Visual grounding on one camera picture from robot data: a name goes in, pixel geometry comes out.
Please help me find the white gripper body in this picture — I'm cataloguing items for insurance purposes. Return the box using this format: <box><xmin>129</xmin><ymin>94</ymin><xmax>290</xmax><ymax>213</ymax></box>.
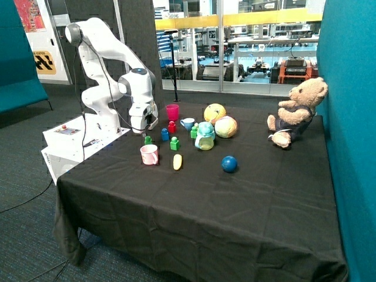
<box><xmin>129</xmin><ymin>101</ymin><xmax>158</xmax><ymax>134</ymax></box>

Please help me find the green toy block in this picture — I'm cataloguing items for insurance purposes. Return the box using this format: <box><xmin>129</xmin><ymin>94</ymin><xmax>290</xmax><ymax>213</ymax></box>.
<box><xmin>190</xmin><ymin>126</ymin><xmax>197</xmax><ymax>139</ymax></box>
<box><xmin>144</xmin><ymin>136</ymin><xmax>153</xmax><ymax>145</ymax></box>
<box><xmin>170</xmin><ymin>136</ymin><xmax>180</xmax><ymax>151</ymax></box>

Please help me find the green toy block front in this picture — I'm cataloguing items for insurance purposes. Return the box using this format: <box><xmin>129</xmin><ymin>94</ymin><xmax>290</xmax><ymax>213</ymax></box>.
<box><xmin>170</xmin><ymin>136</ymin><xmax>180</xmax><ymax>151</ymax></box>

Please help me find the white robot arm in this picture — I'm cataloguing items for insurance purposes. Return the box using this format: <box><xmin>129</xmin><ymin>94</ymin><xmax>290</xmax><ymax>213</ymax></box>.
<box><xmin>65</xmin><ymin>18</ymin><xmax>159</xmax><ymax>133</ymax></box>

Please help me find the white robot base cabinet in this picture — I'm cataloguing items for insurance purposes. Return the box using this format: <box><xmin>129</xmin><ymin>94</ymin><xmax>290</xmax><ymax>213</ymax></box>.
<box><xmin>41</xmin><ymin>113</ymin><xmax>129</xmax><ymax>183</ymax></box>

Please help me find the blue toy block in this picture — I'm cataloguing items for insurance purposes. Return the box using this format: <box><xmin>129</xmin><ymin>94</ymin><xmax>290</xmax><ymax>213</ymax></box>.
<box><xmin>161</xmin><ymin>128</ymin><xmax>170</xmax><ymax>141</ymax></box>

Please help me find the pink white mug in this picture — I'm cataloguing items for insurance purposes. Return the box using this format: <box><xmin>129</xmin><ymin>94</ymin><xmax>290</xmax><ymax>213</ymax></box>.
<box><xmin>140</xmin><ymin>145</ymin><xmax>159</xmax><ymax>165</ymax></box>

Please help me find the red toy block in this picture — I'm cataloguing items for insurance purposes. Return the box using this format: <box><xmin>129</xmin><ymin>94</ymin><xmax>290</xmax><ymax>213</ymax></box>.
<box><xmin>167</xmin><ymin>121</ymin><xmax>176</xmax><ymax>133</ymax></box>

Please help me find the magenta plastic cup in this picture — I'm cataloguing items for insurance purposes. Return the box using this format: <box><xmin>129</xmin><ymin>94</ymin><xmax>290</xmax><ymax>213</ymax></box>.
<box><xmin>166</xmin><ymin>104</ymin><xmax>179</xmax><ymax>121</ymax></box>

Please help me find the blue and white teacup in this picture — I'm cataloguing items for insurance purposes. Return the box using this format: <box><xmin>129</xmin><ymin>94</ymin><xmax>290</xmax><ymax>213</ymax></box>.
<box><xmin>180</xmin><ymin>117</ymin><xmax>195</xmax><ymax>131</ymax></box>

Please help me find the yellow toy banana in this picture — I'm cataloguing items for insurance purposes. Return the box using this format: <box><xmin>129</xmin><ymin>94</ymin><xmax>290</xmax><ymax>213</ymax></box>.
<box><xmin>173</xmin><ymin>154</ymin><xmax>183</xmax><ymax>171</ymax></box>

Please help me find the green toy block back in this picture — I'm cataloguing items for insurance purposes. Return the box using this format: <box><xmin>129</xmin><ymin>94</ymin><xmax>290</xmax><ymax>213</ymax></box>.
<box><xmin>190</xmin><ymin>126</ymin><xmax>197</xmax><ymax>139</ymax></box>

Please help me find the teal yellow sippy cup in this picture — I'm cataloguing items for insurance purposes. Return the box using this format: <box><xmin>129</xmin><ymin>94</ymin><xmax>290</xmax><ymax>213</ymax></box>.
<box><xmin>195</xmin><ymin>122</ymin><xmax>216</xmax><ymax>150</ymax></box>

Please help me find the yellow smiley plush ball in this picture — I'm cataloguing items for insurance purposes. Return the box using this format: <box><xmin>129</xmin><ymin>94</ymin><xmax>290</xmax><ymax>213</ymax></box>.
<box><xmin>203</xmin><ymin>103</ymin><xmax>227</xmax><ymax>125</ymax></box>

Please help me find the pastel plush ball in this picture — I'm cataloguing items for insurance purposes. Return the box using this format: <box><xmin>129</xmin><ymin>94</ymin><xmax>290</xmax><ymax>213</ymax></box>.
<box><xmin>214</xmin><ymin>116</ymin><xmax>237</xmax><ymax>138</ymax></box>

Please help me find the blue ball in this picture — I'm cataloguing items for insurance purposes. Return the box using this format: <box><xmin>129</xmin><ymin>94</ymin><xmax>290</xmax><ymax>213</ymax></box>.
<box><xmin>221</xmin><ymin>156</ymin><xmax>238</xmax><ymax>173</ymax></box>

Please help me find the black tablecloth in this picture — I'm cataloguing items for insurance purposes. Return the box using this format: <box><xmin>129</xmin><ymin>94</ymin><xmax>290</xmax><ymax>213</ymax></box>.
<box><xmin>53</xmin><ymin>108</ymin><xmax>349</xmax><ymax>281</ymax></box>

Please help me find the yellow black hazard sign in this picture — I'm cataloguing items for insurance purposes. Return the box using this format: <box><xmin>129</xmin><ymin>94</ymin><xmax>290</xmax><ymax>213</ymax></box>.
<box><xmin>33</xmin><ymin>51</ymin><xmax>56</xmax><ymax>75</ymax></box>

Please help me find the teal sofa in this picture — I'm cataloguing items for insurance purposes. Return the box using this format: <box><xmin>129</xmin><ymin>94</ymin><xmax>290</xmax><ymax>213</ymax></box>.
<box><xmin>1</xmin><ymin>1</ymin><xmax>49</xmax><ymax>113</ymax></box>

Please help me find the brown teddy bear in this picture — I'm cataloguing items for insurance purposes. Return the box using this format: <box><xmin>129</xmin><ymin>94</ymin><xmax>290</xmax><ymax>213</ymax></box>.
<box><xmin>267</xmin><ymin>77</ymin><xmax>328</xmax><ymax>149</ymax></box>

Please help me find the red poster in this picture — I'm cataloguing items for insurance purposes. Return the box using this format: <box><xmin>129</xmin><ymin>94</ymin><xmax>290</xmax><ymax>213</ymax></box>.
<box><xmin>14</xmin><ymin>0</ymin><xmax>46</xmax><ymax>33</ymax></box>

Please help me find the white lab bench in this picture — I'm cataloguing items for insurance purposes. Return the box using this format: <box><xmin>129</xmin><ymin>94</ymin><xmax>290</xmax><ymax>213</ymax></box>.
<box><xmin>229</xmin><ymin>36</ymin><xmax>318</xmax><ymax>85</ymax></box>

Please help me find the teal partition panel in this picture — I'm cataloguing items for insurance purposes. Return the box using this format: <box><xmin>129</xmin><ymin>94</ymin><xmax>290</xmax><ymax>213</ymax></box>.
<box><xmin>317</xmin><ymin>1</ymin><xmax>375</xmax><ymax>281</ymax></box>

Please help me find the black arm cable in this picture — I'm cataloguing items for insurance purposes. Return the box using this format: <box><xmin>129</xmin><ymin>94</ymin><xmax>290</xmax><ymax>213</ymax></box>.
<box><xmin>72</xmin><ymin>39</ymin><xmax>147</xmax><ymax>161</ymax></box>

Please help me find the black floor cable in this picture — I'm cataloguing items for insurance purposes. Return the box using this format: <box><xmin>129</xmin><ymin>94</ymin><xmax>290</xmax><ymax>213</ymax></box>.
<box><xmin>0</xmin><ymin>179</ymin><xmax>54</xmax><ymax>214</ymax></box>

